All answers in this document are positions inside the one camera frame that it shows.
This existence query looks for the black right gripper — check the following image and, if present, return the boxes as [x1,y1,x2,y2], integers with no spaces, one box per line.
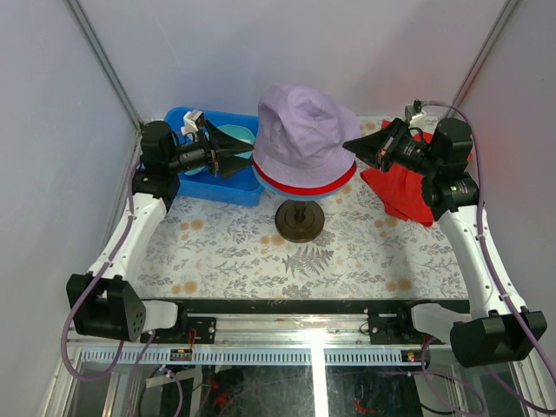
[343,118,440,177]

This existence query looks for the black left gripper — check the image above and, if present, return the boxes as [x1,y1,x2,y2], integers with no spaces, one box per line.
[168,121,255,179]

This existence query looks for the teal and white hat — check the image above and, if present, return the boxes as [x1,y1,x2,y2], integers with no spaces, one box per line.
[184,124,255,175]

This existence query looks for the blue bucket hat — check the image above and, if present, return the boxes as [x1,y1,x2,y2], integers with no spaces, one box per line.
[253,167,355,202]

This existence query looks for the lavender hat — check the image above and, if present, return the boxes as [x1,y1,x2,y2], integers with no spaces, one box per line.
[253,84,361,182]

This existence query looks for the red bucket hat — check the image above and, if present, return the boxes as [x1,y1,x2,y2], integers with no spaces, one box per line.
[253,162,356,193]

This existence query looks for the mannequin head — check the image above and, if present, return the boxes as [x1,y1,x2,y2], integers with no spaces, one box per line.
[275,200,325,243]

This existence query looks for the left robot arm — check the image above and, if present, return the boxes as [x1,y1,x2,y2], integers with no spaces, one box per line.
[63,110,254,343]

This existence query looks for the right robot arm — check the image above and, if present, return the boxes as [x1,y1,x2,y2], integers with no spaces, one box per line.
[343,118,547,367]

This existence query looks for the blue plastic bin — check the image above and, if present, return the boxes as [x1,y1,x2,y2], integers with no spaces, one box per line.
[178,110,263,207]

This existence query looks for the red cloth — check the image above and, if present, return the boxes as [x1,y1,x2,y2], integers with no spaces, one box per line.
[361,127,479,227]

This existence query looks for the floral table mat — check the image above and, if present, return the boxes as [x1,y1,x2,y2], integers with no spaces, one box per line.
[131,175,467,299]

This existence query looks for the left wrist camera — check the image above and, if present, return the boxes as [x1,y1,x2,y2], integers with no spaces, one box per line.
[181,109,204,138]

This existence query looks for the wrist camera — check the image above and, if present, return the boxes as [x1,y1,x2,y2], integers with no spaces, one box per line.
[181,109,204,138]
[404,100,427,129]

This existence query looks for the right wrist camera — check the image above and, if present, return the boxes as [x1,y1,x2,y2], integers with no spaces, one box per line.
[404,100,427,129]

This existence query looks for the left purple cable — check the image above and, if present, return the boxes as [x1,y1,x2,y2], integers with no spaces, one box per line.
[60,164,183,417]

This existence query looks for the aluminium rail frame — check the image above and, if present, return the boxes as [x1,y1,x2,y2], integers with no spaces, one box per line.
[43,299,549,416]

